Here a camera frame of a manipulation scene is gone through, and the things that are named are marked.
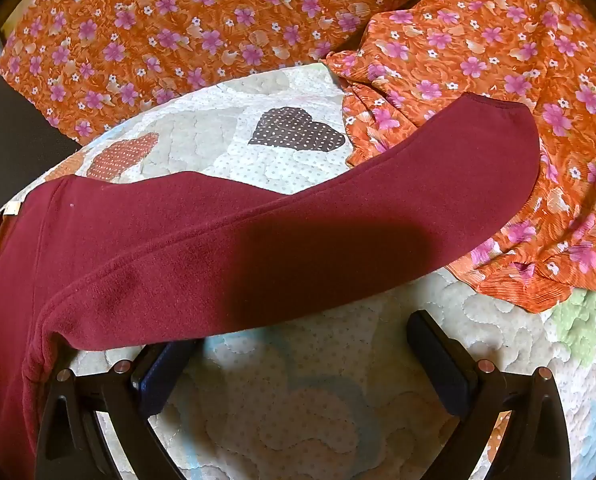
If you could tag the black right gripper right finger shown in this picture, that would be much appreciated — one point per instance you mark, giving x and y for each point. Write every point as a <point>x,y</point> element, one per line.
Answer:
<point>535,443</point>

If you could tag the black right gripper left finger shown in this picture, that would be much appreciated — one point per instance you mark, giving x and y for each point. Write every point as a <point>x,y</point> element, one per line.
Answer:
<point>71,444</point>

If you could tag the maroon red sweater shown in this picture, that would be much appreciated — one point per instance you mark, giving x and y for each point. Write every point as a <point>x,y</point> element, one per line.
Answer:
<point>93,265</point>

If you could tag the white heart patterned quilt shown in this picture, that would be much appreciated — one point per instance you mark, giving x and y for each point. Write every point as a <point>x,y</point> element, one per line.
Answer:
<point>337,395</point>

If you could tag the orange floral bed sheet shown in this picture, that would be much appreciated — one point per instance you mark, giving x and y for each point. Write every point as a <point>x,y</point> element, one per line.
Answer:
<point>88,65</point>

